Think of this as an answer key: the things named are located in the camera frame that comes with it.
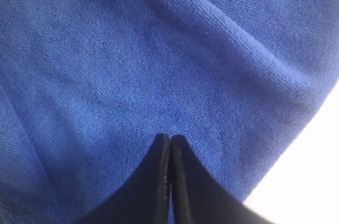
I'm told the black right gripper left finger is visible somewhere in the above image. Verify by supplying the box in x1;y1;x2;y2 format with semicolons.
77;134;170;224

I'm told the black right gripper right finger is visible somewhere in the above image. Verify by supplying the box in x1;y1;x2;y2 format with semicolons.
171;135;265;224

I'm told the blue microfiber towel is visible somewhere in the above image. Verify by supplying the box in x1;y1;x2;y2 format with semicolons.
1;0;338;223

